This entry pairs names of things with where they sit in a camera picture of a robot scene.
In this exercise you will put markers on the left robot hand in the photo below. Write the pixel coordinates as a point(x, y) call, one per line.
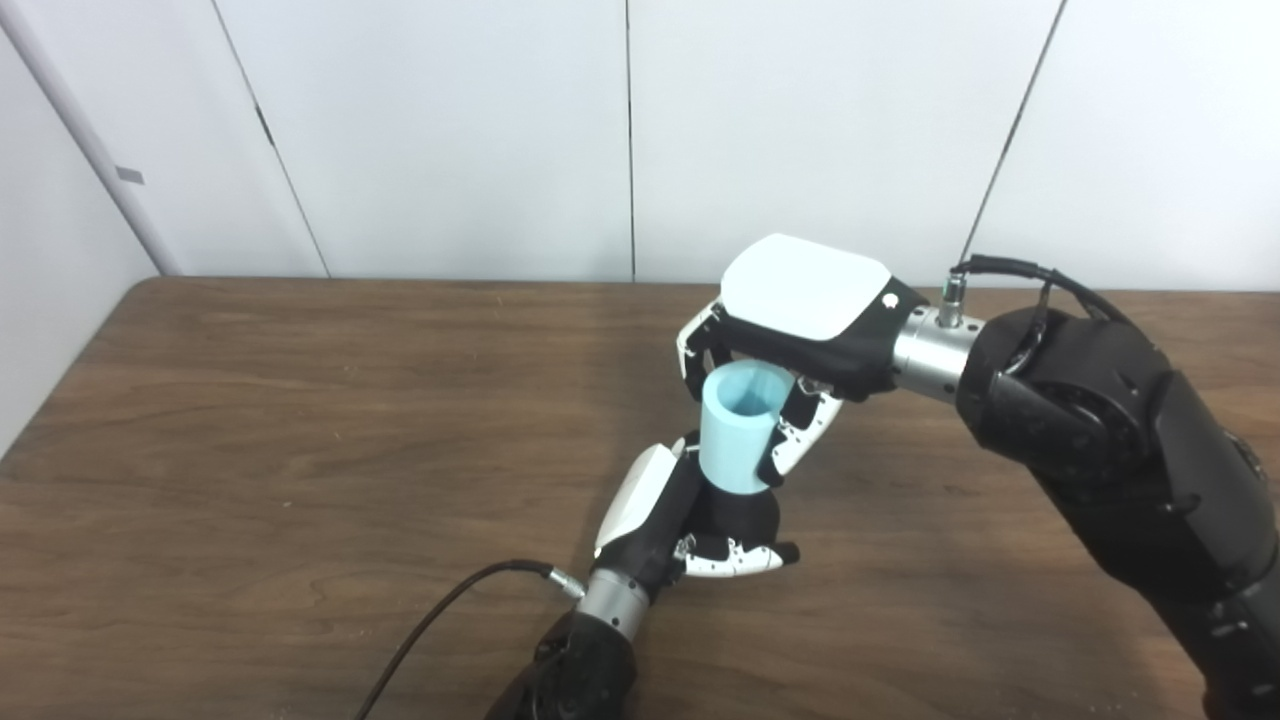
point(650, 520)

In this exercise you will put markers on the light blue cylinder cup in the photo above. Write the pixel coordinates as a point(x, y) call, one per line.
point(735, 440)

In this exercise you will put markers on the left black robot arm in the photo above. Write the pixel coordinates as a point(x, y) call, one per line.
point(575, 660)

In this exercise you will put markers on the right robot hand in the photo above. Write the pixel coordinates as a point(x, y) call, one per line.
point(810, 300)

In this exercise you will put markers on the black nozzle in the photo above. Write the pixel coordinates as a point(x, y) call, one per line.
point(735, 515)

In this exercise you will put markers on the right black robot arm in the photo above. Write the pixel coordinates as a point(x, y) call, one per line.
point(1120, 460)

